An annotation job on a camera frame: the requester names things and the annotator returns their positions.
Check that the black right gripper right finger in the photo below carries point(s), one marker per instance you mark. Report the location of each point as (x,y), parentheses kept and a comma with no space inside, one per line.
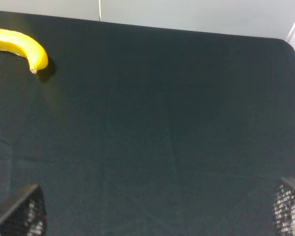
(284,207)

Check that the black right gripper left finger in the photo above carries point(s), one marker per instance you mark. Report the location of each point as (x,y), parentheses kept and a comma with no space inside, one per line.
(24,213)

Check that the black table cloth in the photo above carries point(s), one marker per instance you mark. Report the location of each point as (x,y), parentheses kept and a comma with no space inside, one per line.
(136,131)

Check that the yellow banana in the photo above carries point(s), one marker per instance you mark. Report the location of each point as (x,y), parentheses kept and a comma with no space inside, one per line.
(24,46)

